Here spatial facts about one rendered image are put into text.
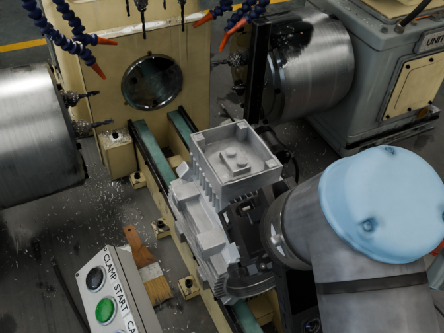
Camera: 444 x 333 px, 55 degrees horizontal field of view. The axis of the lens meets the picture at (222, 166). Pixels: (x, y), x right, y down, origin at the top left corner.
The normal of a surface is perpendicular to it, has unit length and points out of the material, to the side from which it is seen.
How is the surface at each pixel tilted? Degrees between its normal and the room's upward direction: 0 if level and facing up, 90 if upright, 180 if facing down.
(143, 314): 53
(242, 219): 30
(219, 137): 90
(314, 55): 47
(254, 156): 0
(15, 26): 0
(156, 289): 2
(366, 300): 42
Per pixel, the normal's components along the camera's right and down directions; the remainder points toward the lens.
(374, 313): -0.30, -0.21
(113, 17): 0.44, 0.65
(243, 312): 0.04, -0.69
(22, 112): 0.29, -0.18
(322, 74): 0.42, 0.31
